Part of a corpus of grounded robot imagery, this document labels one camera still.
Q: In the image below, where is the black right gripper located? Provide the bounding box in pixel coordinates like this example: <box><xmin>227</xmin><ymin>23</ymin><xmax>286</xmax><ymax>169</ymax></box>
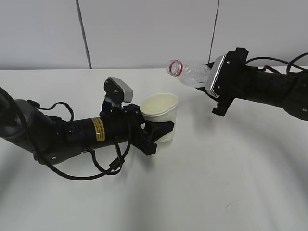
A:
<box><xmin>205</xmin><ymin>48</ymin><xmax>255</xmax><ymax>116</ymax></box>

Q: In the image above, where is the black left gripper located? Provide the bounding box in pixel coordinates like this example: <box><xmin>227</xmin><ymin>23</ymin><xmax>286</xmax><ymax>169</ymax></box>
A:
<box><xmin>100</xmin><ymin>101</ymin><xmax>174</xmax><ymax>155</ymax></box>

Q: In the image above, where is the clear plastic water bottle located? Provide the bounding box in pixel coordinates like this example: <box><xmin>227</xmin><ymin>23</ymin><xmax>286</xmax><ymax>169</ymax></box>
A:
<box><xmin>166</xmin><ymin>60</ymin><xmax>211</xmax><ymax>88</ymax></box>

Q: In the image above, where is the white paper cup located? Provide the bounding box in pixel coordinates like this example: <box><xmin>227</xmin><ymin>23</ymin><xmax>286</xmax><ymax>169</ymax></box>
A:
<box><xmin>140</xmin><ymin>93</ymin><xmax>179</xmax><ymax>143</ymax></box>

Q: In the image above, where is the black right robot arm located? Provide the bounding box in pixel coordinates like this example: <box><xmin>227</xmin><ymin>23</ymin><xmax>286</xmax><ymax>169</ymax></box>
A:
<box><xmin>199</xmin><ymin>48</ymin><xmax>308</xmax><ymax>121</ymax></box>

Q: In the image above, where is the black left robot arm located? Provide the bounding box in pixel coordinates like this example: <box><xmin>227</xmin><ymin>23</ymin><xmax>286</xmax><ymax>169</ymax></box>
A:
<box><xmin>0</xmin><ymin>87</ymin><xmax>174</xmax><ymax>165</ymax></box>

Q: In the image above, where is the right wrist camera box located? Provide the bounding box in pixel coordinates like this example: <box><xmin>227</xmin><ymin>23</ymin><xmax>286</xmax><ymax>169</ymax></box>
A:
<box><xmin>205</xmin><ymin>54</ymin><xmax>227</xmax><ymax>98</ymax></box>

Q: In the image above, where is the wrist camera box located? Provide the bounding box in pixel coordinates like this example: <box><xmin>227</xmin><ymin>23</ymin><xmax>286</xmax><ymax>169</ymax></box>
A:
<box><xmin>205</xmin><ymin>54</ymin><xmax>227</xmax><ymax>98</ymax></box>
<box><xmin>103</xmin><ymin>77</ymin><xmax>133</xmax><ymax>105</ymax></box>

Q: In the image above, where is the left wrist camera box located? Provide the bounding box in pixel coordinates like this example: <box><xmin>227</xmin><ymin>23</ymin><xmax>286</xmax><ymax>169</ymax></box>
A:
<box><xmin>103</xmin><ymin>77</ymin><xmax>133</xmax><ymax>105</ymax></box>

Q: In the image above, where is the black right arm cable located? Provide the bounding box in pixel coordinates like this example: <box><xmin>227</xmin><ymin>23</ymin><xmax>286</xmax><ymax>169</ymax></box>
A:
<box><xmin>245</xmin><ymin>52</ymin><xmax>308</xmax><ymax>75</ymax></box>

